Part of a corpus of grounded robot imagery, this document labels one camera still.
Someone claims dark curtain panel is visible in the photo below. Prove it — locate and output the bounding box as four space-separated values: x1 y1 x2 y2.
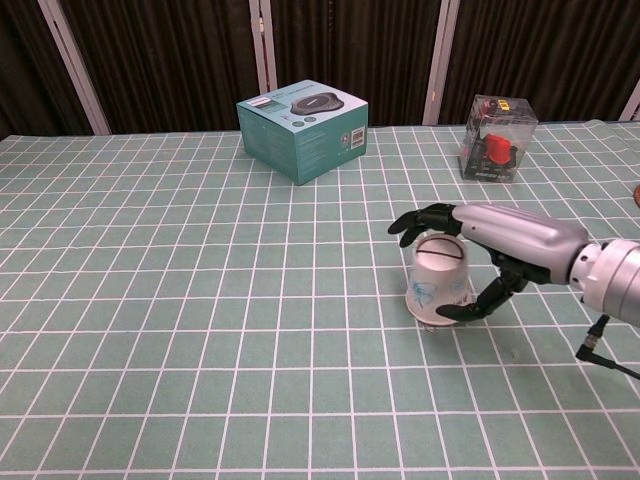
267 0 444 126
0 0 96 137
58 0 262 135
439 0 640 124

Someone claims black and silver right hand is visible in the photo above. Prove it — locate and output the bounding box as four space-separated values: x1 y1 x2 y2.
387 202 591 321

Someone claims green white grid tablecloth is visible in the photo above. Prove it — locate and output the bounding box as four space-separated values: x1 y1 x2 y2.
0 119 640 480

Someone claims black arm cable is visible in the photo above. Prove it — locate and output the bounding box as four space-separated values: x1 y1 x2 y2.
574 313 640 380

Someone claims clear box with red toy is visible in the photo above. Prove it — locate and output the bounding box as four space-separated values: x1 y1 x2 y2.
458 93 540 184

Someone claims teal speaker product box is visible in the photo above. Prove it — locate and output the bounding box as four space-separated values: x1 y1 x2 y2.
235 79 370 187

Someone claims white partition frame post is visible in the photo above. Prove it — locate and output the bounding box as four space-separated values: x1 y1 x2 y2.
619 79 640 122
37 0 112 135
422 0 461 125
248 0 279 95

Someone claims white paper cup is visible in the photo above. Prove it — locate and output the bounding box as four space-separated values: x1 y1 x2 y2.
403 235 474 327

